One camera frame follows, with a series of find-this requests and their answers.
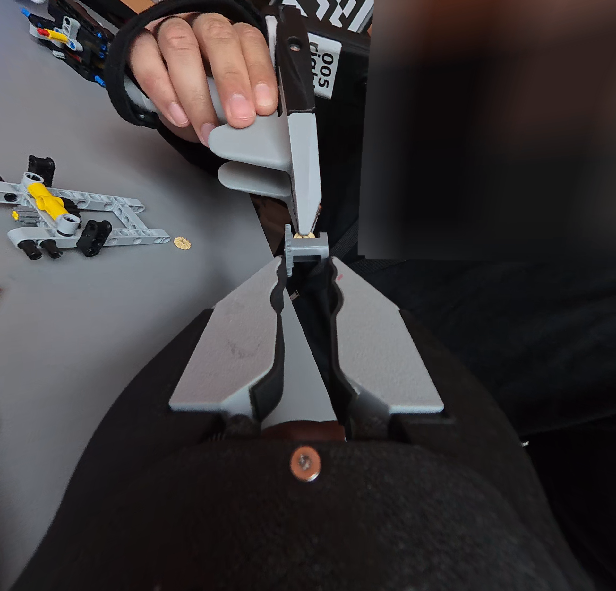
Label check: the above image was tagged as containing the grey lego frame assembly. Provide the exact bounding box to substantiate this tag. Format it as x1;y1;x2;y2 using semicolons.
0;155;172;260

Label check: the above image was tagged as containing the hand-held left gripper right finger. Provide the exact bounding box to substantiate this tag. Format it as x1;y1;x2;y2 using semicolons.
329;257;445;422

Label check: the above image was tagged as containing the grey lego gear housing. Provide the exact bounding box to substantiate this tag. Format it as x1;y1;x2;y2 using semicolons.
284;224;331;278

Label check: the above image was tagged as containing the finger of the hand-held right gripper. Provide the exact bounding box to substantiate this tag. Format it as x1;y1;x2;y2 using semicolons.
218;161;295;207
207;111;323;239

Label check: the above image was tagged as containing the person's right hand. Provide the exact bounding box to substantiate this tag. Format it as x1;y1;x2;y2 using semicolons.
127;12;280;146

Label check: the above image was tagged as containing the person's black clothing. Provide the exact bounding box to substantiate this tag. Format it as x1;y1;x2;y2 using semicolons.
289;259;616;591

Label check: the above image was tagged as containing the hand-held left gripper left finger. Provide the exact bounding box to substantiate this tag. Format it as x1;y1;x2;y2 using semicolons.
168;255;287;422

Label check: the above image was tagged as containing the black lego chassis assembly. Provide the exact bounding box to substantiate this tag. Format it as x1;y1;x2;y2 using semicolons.
18;0;121;89

